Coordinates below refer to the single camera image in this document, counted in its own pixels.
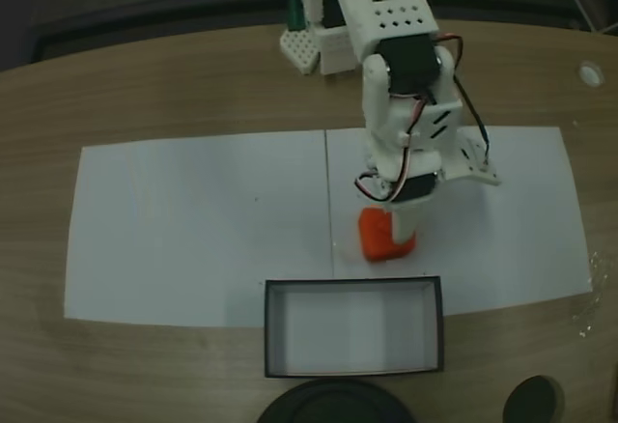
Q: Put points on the green clamp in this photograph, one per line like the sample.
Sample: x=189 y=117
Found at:
x=297 y=8

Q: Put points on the orange square block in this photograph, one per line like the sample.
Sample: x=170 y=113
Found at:
x=376 y=234

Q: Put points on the white perforated base plate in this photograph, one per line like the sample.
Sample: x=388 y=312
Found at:
x=299 y=48

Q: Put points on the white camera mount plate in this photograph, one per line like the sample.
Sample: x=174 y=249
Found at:
x=475 y=167

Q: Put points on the dark box white inside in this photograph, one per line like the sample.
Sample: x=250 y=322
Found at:
x=357 y=326

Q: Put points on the white paper sheet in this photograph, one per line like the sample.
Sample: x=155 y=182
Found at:
x=193 y=225
x=521 y=239

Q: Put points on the large black round object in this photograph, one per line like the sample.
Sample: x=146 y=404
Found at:
x=333 y=401

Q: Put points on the small white round cap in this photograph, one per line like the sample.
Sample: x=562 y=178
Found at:
x=591 y=73

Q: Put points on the small black round object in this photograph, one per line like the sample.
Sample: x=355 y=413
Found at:
x=531 y=401

